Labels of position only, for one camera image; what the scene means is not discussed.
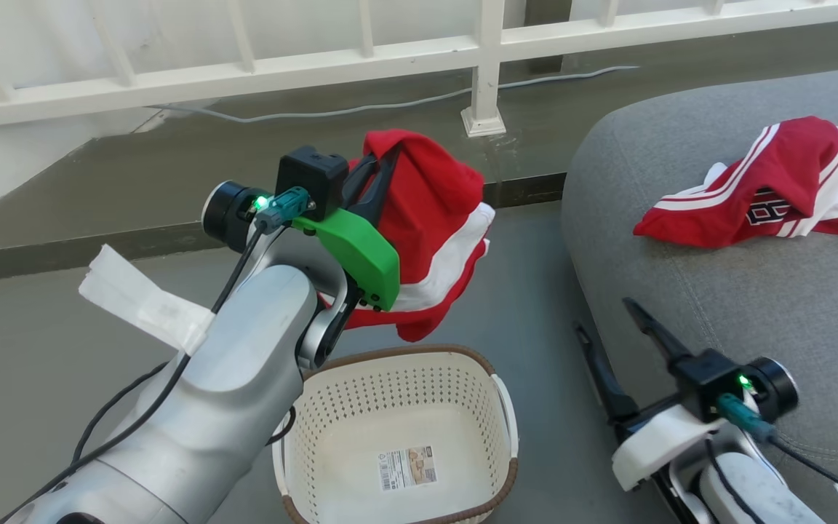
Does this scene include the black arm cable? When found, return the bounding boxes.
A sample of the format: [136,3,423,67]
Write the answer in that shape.
[716,394,838,503]
[0,188,312,524]

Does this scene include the white metal railing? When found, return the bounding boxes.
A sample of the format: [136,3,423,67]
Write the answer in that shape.
[0,0,838,139]

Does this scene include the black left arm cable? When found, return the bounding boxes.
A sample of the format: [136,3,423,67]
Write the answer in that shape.
[0,188,312,524]

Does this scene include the red shorts with white stripe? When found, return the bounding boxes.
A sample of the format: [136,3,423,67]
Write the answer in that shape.
[317,129,497,344]

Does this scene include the printed barcode label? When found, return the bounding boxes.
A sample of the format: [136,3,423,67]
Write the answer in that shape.
[377,445,439,493]

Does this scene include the red white sports jersey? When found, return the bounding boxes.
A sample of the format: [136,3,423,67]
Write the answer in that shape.
[633,116,838,250]

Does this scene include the grey fabric sofa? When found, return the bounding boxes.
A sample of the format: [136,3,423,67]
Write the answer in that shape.
[560,64,838,524]

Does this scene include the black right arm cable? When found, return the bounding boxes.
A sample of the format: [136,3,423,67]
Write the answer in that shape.
[716,394,838,503]

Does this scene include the white paper tape tag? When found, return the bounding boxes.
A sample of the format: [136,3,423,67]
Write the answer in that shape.
[78,244,215,356]

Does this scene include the white perforated laundry basket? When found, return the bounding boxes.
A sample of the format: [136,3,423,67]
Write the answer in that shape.
[271,344,520,524]

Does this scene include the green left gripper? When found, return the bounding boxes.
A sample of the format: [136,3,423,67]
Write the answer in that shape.
[292,145,402,312]

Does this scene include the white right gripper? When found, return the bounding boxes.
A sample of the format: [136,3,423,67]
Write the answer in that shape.
[573,296,727,493]

